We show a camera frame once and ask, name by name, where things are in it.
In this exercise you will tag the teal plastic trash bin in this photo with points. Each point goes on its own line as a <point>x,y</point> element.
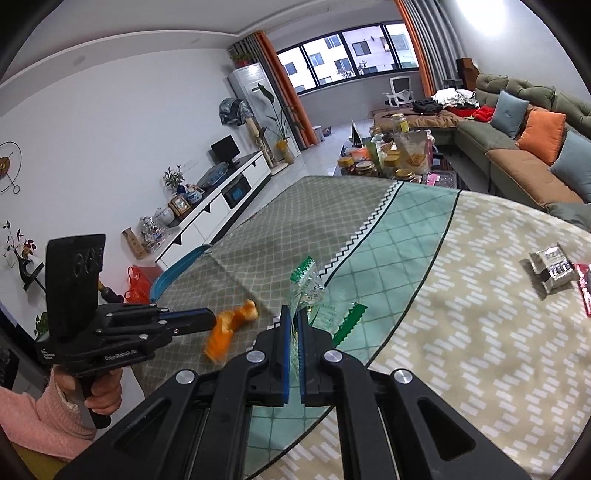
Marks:
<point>167,277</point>

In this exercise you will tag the orange cushion far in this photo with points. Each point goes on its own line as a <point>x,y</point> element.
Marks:
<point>543,134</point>

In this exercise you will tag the white standing air conditioner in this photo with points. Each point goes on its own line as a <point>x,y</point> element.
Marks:
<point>243,81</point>

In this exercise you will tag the pile of clothes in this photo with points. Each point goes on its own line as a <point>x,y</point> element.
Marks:
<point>459,102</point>

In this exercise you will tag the round wall clock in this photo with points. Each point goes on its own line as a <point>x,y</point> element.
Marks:
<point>11,159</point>

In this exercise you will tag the white office chair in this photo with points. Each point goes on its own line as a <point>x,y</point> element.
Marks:
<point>401,93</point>

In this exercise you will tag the orange peel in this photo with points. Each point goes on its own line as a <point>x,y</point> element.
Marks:
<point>226,324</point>

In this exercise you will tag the left hand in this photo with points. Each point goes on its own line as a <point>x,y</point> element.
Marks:
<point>106,392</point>

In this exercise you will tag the left orange grey curtain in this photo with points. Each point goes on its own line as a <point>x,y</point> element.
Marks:
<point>257,48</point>

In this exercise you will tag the black side stand with plants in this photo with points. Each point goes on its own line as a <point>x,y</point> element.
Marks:
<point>20,252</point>

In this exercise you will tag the small silver black packet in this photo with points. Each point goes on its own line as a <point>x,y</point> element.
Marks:
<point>552,267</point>

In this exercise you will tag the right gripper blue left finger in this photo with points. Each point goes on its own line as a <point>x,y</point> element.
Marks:
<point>194,426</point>

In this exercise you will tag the red plastic bag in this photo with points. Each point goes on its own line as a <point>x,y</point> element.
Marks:
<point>140,279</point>

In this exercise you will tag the blue cushion near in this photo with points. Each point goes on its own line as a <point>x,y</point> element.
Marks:
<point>573,165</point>

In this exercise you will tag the tall potted plant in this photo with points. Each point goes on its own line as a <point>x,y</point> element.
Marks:
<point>281,123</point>

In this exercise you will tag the small black monitor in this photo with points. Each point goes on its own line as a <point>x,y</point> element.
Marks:
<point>225,150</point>

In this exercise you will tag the patterned tablecloth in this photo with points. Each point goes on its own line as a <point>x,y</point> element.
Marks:
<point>449,294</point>

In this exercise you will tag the framed picture on cabinet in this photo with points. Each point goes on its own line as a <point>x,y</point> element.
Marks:
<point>179,205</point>

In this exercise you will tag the white black tv cabinet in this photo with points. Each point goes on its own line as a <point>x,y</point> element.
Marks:
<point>207,222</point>

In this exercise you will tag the window with black frame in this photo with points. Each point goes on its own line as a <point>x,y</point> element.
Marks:
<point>350,54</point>

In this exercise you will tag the orange grey curtain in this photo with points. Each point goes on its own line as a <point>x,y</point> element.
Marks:
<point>435,41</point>
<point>257,48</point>

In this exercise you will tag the right orange grey curtain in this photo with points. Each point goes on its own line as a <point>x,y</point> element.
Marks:
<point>435,41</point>

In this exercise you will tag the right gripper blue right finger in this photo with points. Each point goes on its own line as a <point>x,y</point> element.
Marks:
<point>393,426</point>

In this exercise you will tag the blue cushion far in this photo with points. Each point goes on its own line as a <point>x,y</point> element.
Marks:
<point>509,114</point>

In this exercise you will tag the clear green plastic wrapper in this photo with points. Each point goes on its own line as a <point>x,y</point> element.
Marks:
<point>308,294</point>

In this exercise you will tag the red packet with disc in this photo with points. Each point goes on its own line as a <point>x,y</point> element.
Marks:
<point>584,283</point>

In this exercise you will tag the green brown sectional sofa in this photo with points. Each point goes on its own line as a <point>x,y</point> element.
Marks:
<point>515,139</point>

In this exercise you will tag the cluttered coffee table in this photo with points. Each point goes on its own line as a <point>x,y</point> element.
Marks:
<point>403,145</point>

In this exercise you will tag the pink sleeve left forearm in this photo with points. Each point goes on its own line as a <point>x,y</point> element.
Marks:
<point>50,425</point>

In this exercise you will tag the blue cushion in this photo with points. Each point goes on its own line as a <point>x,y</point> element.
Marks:
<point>509,114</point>
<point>573,165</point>

